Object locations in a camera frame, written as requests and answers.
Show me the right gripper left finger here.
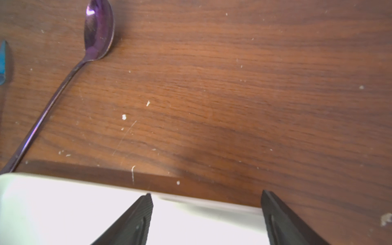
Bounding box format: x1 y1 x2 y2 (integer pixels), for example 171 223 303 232
92 194 154 245

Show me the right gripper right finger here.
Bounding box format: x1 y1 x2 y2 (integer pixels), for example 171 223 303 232
261 190 329 245

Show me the white rectangular tray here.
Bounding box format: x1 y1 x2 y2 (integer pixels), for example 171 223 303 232
1 174 269 245

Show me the purple spoon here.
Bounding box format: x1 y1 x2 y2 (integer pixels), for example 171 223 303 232
1 0 115 174

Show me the blue metal fork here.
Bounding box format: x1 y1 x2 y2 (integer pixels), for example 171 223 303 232
0 40 7 85

